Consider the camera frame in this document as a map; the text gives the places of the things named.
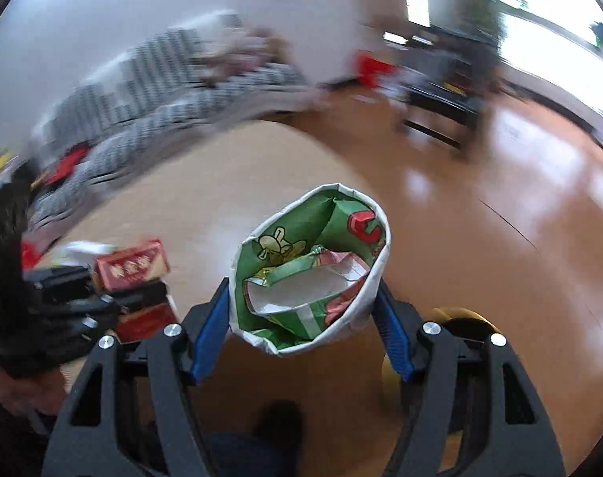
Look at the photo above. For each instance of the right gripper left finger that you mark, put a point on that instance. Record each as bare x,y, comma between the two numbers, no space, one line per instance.
94,433

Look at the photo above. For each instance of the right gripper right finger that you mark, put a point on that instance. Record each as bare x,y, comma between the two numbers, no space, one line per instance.
527,446

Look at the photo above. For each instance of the red cigarette box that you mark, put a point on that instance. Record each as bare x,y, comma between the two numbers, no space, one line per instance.
130,267

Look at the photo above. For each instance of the green white snack bag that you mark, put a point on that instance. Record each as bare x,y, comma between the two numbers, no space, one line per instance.
309,274

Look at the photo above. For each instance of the gold rimmed trash bin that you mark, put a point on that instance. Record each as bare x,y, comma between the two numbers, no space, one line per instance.
446,383

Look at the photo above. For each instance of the person's left hand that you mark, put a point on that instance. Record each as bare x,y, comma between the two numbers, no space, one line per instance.
44,393

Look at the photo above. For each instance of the person's dark shoe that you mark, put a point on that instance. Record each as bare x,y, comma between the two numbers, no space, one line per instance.
281,426

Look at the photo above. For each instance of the red cushion on sofa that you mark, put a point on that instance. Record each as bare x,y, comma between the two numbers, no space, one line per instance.
67,164

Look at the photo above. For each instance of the wooden oval table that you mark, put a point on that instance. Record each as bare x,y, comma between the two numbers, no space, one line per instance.
204,202

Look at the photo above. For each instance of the black white striped sofa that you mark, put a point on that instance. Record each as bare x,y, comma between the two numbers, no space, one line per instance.
155,101

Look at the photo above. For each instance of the black side table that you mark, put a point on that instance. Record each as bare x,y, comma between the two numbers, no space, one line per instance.
454,71

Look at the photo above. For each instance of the red bag by wall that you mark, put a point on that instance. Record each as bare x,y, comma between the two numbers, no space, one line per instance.
370,69

